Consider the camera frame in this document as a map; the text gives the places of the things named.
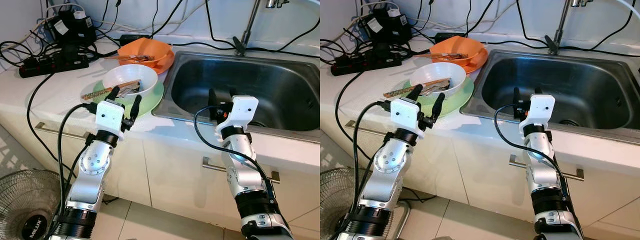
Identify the light green plate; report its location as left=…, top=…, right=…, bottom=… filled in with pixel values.
left=80, top=79, right=165, bottom=119
left=409, top=77, right=475, bottom=117

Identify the white bowl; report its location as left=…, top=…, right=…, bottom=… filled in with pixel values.
left=423, top=62, right=468, bottom=97
left=102, top=64, right=159, bottom=99

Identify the white kitchen cabinet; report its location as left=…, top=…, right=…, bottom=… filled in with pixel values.
left=320, top=112, right=640, bottom=236
left=0, top=112, right=321, bottom=236

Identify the metal spoon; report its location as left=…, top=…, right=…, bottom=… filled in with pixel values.
left=424, top=83, right=452, bottom=96
left=119, top=84, right=144, bottom=97

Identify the stainless steel sink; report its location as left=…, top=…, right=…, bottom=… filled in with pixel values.
left=152, top=50, right=321, bottom=132
left=460, top=48, right=640, bottom=146

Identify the orange plate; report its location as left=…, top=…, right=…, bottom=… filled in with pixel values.
left=127, top=47, right=176, bottom=76
left=442, top=46, right=490, bottom=75

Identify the orange bowl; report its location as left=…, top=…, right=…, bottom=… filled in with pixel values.
left=117, top=37, right=173, bottom=66
left=431, top=35, right=487, bottom=64

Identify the chrome faucet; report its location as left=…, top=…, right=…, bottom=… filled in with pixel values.
left=232, top=0, right=279, bottom=57
left=544, top=0, right=594, bottom=56

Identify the black power strip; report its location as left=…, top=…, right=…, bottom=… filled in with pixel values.
left=19, top=52, right=91, bottom=79
left=330, top=50, right=401, bottom=77

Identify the black charger with white labels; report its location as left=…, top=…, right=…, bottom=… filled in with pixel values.
left=50, top=10, right=97, bottom=49
left=364, top=8, right=412, bottom=46

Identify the metal cage floor fan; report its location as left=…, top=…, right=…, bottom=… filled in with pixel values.
left=0, top=169, right=64, bottom=240
left=320, top=166, right=412, bottom=240

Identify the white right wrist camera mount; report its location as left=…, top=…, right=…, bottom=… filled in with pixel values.
left=518, top=93, right=556, bottom=134
left=216, top=95, right=260, bottom=134

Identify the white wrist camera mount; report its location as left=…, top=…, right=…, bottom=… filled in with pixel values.
left=389, top=98, right=425, bottom=132
left=518, top=93, right=556, bottom=134
left=216, top=95, right=260, bottom=134
left=95, top=99, right=126, bottom=134

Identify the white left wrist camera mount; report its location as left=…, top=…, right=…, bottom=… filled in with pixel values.
left=95, top=99, right=126, bottom=134
left=389, top=98, right=425, bottom=132

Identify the wooden handled metal fork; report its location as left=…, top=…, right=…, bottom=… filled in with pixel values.
left=432, top=52, right=470, bottom=61
left=117, top=54, right=156, bottom=63

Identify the silver bar cabinet handle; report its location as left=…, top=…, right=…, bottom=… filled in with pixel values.
left=35, top=122, right=87, bottom=141
left=202, top=157, right=281, bottom=184
left=344, top=120, right=397, bottom=139
left=509, top=154, right=585, bottom=182

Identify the black power strip cord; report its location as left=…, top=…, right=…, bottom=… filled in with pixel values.
left=26, top=72, right=77, bottom=177
left=335, top=71, right=383, bottom=173

